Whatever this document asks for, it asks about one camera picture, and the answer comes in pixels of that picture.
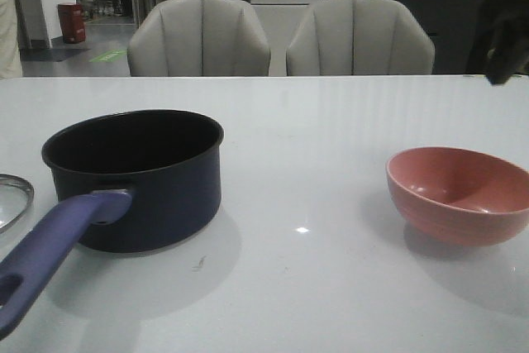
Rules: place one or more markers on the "left grey upholstered chair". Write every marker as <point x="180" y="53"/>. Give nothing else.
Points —
<point x="199" y="38"/>

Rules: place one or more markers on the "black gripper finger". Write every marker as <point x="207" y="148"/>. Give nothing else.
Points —
<point x="507" y="29"/>

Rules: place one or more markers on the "right grey upholstered chair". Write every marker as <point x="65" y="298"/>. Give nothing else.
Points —
<point x="359" y="37"/>

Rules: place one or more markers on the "grey upholstered chair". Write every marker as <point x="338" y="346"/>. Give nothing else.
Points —
<point x="359" y="37"/>
<point x="199" y="38"/>

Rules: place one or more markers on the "standing person beige clothes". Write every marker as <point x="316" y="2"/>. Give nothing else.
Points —
<point x="10" y="57"/>

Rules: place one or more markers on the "red trash bin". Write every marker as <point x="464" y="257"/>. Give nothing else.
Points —
<point x="71" y="22"/>

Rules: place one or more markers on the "glass lid with blue knob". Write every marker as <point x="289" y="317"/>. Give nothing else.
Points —
<point x="16" y="198"/>

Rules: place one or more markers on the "dark blue saucepan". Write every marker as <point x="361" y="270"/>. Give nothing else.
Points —
<point x="126" y="183"/>

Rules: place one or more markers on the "pink bowl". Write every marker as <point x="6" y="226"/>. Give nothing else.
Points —
<point x="459" y="196"/>

